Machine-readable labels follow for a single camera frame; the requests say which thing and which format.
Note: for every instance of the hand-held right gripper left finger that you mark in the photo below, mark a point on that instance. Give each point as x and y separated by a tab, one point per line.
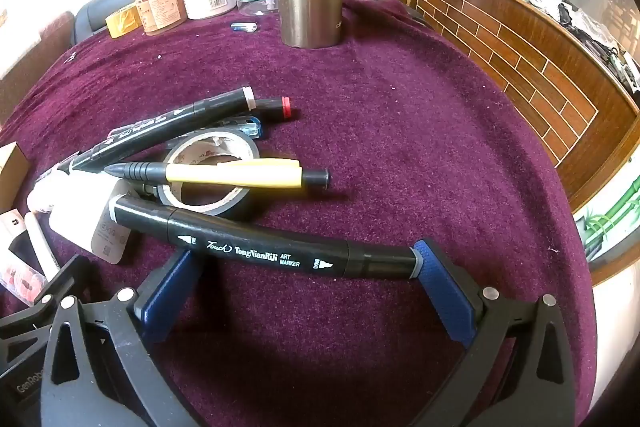
160	302

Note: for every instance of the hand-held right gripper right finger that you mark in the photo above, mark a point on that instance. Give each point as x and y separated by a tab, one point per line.
445	297

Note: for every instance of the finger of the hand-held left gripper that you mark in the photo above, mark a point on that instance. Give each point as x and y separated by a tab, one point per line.
55	289

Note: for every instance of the black art marker grey caps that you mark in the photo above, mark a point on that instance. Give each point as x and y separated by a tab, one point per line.
260	244

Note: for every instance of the black tape roll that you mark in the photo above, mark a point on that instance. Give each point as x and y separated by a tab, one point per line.
247	199

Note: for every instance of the yellow mechanical pencil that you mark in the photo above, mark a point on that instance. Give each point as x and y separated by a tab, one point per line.
235	173

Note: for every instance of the clear plastic case red items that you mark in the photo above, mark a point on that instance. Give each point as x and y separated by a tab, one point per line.
20	282

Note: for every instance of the white power adapter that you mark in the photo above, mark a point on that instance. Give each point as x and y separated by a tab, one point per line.
85	222

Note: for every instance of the white cylinder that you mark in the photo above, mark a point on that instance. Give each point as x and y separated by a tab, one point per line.
47	194

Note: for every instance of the cardboard box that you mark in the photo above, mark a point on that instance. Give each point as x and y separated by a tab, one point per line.
11	174

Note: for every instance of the purple tablecloth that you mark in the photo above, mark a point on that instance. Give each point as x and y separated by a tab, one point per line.
400	147

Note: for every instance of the black marker beige cap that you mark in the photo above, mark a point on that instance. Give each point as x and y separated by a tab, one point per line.
200	112

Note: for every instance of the blue clear pen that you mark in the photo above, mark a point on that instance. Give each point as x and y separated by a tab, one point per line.
250	127

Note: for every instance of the black marker red caps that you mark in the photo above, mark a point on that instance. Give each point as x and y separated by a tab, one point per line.
272	107

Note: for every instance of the brown chair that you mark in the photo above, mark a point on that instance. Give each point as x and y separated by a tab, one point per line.
30	57

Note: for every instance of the wooden counter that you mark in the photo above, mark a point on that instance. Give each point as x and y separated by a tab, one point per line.
525	42

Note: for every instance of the yellow tape roll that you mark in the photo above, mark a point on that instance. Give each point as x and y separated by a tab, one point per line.
122	21

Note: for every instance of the grey chair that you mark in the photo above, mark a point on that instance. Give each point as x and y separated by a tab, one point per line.
97	14

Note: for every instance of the small blue lighter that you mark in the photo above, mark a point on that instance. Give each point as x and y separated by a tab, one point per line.
245	27

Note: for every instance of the bamboo wall poster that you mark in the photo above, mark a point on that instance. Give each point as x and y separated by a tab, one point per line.
610	217

